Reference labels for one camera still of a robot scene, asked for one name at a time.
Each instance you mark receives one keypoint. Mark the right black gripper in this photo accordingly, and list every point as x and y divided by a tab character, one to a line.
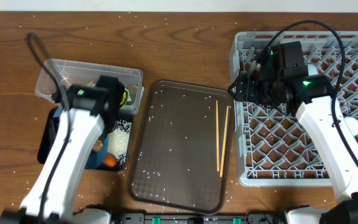
246	88

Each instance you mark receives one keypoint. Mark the wooden chopstick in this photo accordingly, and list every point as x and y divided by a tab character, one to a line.
217	138
224	141

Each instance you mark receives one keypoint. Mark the yellow snack wrapper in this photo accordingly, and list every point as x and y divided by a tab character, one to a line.
126	97

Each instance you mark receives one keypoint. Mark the light blue plastic cup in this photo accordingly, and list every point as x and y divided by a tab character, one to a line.
352	124

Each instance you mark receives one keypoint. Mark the orange carrot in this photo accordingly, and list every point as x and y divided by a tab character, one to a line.
110	161

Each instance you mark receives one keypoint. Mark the brown food chunk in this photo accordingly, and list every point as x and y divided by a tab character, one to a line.
98	146

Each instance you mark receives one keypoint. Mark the large blue plate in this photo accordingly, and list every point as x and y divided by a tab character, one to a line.
96	158

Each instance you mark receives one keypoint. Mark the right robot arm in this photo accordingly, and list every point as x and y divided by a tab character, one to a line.
310	97

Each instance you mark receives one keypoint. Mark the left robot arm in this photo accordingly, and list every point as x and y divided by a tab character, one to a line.
89	114

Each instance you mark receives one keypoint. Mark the grey plastic dishwasher rack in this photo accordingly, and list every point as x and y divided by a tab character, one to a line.
272	149

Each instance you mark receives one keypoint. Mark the dark brown serving tray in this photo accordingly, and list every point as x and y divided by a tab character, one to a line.
175	157

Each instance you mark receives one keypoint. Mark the spilled white rice pile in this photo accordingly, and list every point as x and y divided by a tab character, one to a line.
119	141

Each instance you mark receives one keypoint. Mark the clear plastic bin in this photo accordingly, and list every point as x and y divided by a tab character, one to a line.
82	73

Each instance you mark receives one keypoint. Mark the black plastic tray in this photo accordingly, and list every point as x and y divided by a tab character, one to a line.
50	132

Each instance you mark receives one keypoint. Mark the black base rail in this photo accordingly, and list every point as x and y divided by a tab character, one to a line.
197	218

